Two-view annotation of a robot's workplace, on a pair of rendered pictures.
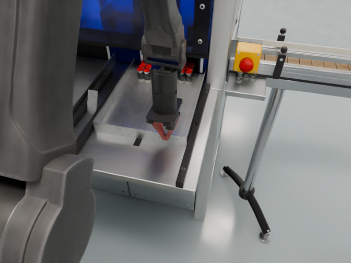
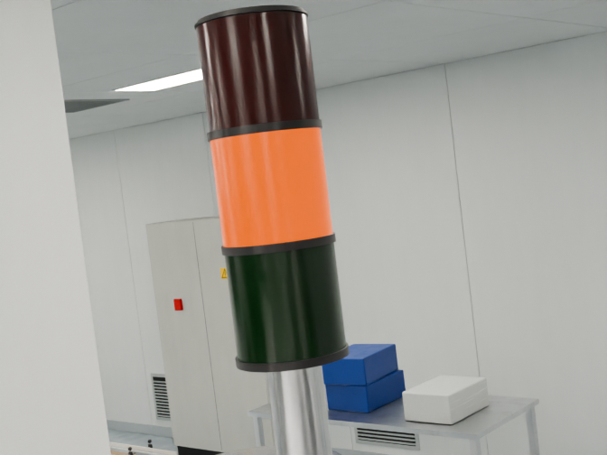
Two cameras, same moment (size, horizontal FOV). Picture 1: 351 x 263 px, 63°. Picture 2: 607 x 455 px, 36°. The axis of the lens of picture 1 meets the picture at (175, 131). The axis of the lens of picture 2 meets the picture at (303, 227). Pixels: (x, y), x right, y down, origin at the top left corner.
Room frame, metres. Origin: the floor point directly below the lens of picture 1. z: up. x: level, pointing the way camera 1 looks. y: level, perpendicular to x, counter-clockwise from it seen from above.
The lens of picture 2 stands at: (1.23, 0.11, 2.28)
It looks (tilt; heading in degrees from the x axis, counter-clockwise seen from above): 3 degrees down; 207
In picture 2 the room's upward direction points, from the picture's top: 7 degrees counter-clockwise
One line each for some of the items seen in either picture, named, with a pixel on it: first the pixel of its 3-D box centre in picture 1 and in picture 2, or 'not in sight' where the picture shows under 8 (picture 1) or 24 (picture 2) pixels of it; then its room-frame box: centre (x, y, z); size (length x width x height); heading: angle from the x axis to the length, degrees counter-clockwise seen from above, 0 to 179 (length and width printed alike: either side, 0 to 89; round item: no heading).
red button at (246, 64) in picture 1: (246, 64); not in sight; (0.72, -0.21, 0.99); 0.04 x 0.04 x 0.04; 76
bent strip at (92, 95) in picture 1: (84, 112); not in sight; (0.61, 0.26, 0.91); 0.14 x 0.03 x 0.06; 167
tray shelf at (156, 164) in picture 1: (99, 106); not in sight; (0.68, 0.24, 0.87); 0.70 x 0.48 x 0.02; 76
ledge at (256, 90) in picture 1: (246, 83); not in sight; (0.80, -0.24, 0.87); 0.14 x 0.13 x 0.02; 166
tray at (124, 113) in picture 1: (156, 95); not in sight; (0.70, 0.06, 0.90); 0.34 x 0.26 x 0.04; 167
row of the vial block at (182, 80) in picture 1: (165, 74); not in sight; (0.81, 0.03, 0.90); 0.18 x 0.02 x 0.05; 77
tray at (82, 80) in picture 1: (59, 78); not in sight; (0.79, 0.39, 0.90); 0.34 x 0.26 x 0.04; 166
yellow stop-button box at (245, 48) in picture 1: (247, 56); not in sight; (0.77, -0.22, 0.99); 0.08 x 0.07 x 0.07; 166
